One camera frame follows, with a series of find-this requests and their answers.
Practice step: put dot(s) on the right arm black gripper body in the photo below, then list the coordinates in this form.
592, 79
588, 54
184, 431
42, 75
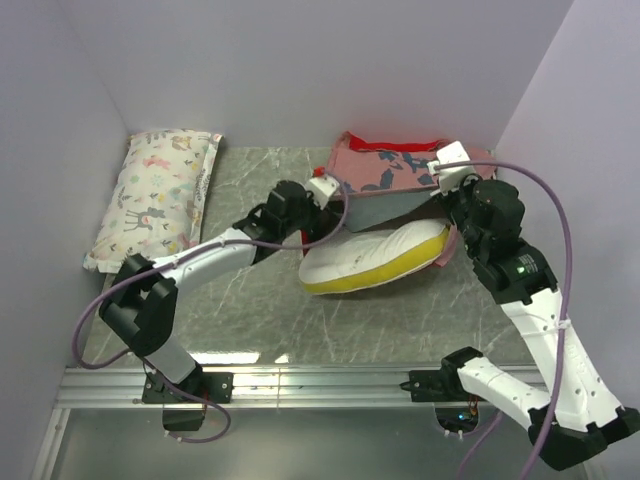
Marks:
458, 203

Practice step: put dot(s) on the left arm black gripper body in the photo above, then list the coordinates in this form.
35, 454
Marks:
308, 214

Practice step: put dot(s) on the cream yellow-edged pillow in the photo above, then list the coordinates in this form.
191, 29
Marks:
352, 262

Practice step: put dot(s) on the red cartoon pillowcase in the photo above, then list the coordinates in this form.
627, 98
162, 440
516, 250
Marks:
389, 185

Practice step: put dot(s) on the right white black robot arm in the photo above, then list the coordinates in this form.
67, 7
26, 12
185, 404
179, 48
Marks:
576, 416

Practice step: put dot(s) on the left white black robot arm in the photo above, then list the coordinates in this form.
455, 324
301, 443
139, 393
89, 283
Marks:
140, 306

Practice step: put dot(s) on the floral patterned small pillow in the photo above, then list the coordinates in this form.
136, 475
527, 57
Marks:
158, 201

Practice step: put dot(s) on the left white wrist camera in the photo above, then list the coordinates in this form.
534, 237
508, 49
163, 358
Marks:
322, 186

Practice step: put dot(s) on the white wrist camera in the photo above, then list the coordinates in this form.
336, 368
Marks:
451, 167
322, 186

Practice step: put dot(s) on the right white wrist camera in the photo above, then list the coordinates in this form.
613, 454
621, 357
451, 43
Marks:
451, 167

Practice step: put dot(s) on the aluminium rail frame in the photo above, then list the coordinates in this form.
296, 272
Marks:
283, 422

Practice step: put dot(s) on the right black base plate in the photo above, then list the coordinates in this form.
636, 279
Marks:
436, 386

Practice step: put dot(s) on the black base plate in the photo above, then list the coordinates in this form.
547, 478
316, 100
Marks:
436, 386
213, 386

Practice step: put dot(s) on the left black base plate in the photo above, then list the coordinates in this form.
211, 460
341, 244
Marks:
213, 386

